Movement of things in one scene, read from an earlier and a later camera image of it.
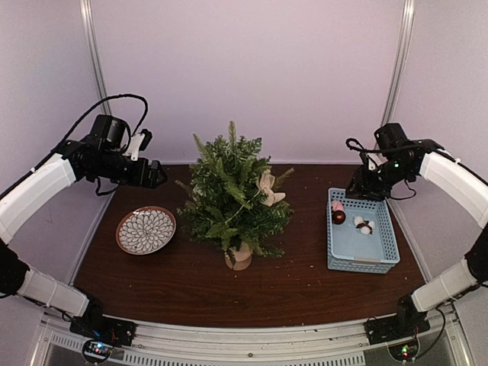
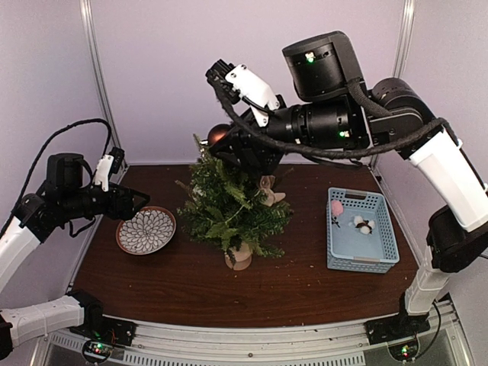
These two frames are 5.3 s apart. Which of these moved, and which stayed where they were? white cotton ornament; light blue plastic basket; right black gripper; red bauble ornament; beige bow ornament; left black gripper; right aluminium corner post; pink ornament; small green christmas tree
Moved: left black gripper; red bauble ornament; right black gripper
Stayed: white cotton ornament; pink ornament; right aluminium corner post; beige bow ornament; small green christmas tree; light blue plastic basket
